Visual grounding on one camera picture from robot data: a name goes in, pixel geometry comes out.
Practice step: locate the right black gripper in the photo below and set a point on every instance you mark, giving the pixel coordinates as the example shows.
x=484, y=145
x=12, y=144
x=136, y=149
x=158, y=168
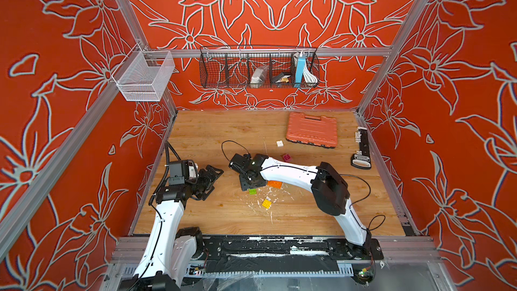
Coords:
x=244, y=187

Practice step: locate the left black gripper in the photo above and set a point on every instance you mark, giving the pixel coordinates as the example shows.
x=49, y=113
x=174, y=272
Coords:
x=208, y=181

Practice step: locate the yellow lego brick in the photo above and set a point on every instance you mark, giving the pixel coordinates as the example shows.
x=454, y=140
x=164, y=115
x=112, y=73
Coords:
x=266, y=203

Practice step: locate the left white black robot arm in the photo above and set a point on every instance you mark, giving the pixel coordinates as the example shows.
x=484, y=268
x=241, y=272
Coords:
x=170, y=249

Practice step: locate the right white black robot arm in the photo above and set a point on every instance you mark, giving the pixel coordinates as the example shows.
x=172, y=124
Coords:
x=328, y=187

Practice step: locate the orange long lego brick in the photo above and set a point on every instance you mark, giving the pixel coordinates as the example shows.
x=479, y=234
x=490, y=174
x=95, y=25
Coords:
x=275, y=184

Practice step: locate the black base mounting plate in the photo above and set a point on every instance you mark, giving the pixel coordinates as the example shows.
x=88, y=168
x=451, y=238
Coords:
x=232, y=255

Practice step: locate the orange plastic tool case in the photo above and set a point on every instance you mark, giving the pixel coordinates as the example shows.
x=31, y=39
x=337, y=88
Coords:
x=318, y=131

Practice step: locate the silver packet in basket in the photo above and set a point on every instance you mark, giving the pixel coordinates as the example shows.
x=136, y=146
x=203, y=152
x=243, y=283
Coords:
x=259, y=77

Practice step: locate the black handheld scraper tool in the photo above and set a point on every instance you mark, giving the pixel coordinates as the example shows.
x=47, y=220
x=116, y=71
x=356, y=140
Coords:
x=361, y=158

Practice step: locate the light blue box in basket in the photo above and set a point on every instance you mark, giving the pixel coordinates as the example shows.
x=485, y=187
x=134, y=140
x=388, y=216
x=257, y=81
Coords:
x=300, y=66

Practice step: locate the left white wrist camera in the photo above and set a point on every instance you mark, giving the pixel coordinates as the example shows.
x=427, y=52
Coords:
x=182, y=172

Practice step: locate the black wire wall basket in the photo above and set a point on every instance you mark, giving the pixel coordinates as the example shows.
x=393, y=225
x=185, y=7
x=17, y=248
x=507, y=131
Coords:
x=232, y=66

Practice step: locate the clear plastic wall bin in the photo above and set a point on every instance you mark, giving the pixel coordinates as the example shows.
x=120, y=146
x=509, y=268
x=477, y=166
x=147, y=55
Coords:
x=144, y=79

